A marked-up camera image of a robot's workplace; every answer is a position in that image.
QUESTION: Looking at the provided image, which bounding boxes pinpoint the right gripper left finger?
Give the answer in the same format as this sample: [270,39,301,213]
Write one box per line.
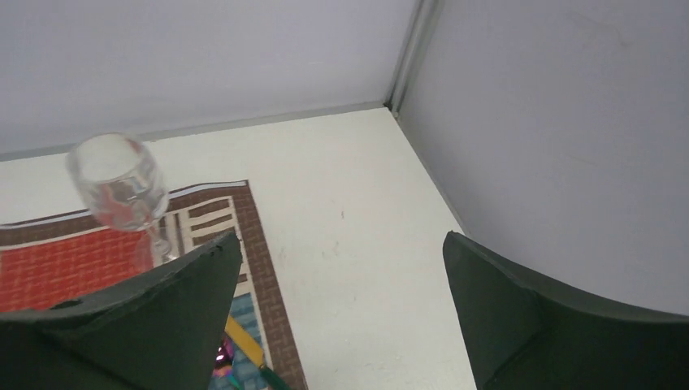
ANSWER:
[1,233,242,389]

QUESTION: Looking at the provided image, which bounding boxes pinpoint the clear wine glass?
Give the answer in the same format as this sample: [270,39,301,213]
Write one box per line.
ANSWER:
[66,132,180,271]

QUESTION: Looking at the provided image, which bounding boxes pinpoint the brown striped placemat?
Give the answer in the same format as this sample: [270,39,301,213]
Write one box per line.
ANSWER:
[1,180,307,389]

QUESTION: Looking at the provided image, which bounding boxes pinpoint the gold knife dark handle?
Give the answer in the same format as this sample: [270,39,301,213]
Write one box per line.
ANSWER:
[224,315,293,390]

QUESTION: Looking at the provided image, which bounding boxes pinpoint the iridescent spoon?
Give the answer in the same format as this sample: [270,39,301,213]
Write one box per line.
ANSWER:
[209,335,242,390]

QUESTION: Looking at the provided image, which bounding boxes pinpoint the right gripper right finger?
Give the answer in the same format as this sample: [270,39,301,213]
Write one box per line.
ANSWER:
[443,232,688,389]

